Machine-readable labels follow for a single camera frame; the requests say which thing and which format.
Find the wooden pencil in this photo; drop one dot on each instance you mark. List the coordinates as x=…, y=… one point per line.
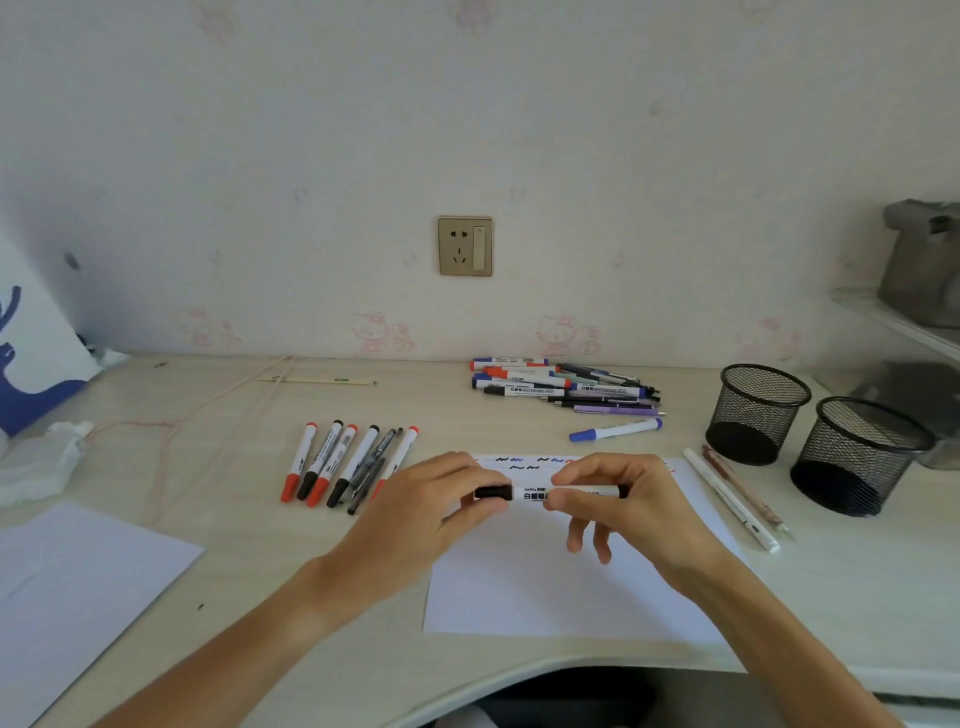
x=745, y=489

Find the person's left hand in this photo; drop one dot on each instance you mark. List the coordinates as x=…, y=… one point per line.
x=405, y=540

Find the red-capped white marker pen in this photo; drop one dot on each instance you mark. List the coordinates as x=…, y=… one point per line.
x=399, y=456
x=299, y=461
x=334, y=466

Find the white paper sheet with squiggles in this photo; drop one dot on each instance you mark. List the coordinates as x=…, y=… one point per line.
x=525, y=592

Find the paper-wrapped chopsticks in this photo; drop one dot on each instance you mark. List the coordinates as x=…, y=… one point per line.
x=315, y=381

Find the crumpled white tissue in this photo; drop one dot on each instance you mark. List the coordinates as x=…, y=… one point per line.
x=37, y=465

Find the person's right forearm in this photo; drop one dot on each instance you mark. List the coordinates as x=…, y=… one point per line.
x=780, y=645

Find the person's right hand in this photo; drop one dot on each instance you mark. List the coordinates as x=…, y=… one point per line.
x=652, y=517

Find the blue-capped white marker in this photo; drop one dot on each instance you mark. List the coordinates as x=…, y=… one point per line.
x=619, y=430

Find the white plastic bag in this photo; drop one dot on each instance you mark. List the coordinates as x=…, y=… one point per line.
x=37, y=352

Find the gold wall socket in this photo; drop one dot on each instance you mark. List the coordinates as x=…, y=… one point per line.
x=457, y=247

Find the clear acrylic rack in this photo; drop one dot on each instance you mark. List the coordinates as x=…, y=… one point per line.
x=900, y=322

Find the black mesh cup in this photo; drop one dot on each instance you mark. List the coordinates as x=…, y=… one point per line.
x=855, y=465
x=757, y=416

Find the small white scrap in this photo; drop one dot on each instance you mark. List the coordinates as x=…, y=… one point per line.
x=112, y=358

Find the white slim pen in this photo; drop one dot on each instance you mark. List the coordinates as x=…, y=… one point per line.
x=731, y=501

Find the pile of assorted pens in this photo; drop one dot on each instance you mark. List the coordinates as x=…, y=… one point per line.
x=517, y=384

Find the light wooden table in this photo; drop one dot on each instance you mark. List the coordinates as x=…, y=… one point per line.
x=247, y=555

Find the person's left forearm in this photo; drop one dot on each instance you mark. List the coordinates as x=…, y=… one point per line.
x=225, y=660

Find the blank white paper sheet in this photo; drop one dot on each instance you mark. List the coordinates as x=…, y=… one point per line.
x=75, y=592

